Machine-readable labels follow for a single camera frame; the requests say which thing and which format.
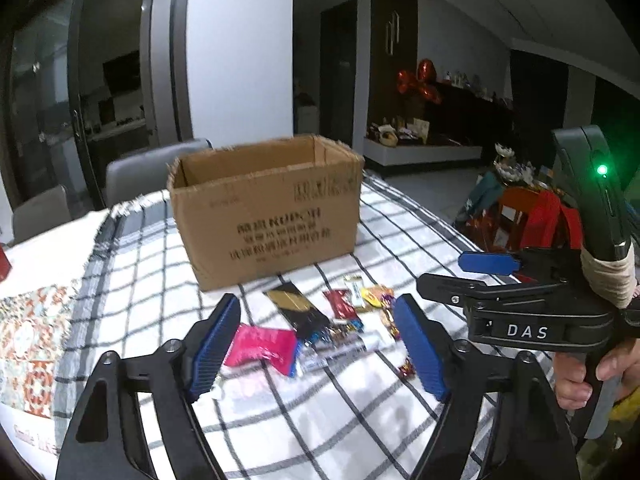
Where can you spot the white tile-pattern tablecloth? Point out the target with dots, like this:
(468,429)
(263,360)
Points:
(35,320)

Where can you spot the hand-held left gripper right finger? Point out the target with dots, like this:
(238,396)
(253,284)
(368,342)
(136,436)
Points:
(420,346)

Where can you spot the yellow round basket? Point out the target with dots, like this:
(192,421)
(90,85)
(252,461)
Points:
(388,136)

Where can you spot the clear white snack packet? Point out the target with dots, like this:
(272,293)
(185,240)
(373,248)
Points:
(340,355)

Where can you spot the red box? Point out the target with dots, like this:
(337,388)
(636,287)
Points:
(4,262)

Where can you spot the white low bench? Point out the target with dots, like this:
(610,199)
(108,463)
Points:
(425,152)

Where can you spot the dark sideboard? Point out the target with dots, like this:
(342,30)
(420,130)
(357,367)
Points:
(470,115)

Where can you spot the glass sliding door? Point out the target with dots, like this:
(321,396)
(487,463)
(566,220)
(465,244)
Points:
(50,100)

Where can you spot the small red wrapped candy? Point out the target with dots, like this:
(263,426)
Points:
(406,369)

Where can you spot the tall dark cabinet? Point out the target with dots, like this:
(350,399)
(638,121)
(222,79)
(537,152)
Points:
(392,35)

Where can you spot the black gold snack packet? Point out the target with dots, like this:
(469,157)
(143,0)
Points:
(292,305)

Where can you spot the red foil balloon bunch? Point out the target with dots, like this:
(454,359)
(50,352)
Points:
(422,85)

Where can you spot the white gold ornament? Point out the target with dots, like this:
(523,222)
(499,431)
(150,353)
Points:
(507,165)

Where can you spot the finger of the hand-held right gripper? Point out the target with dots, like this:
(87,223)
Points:
(487,261)
(440,285)

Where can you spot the red backpack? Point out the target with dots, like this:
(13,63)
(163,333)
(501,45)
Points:
(540,215)

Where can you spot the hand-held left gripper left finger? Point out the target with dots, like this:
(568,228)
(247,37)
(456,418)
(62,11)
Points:
(215,346)

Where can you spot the yellow cloth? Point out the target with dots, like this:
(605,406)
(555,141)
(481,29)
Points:
(625,410)

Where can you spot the large grey chair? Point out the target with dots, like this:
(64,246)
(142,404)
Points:
(145,170)

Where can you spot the teal cloth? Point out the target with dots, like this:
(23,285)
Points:
(480,197)

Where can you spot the person's right hand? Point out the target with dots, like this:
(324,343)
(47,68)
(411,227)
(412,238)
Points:
(572,380)

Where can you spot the brown cardboard box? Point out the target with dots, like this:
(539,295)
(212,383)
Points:
(270,225)

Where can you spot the pink snack packet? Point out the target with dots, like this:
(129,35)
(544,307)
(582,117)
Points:
(260,347)

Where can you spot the red snack packet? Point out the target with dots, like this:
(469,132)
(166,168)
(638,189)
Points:
(341,304)

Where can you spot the small grey chair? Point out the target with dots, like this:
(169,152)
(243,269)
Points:
(40,212)

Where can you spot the black white checkered tablecloth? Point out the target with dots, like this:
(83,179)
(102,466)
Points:
(350,410)

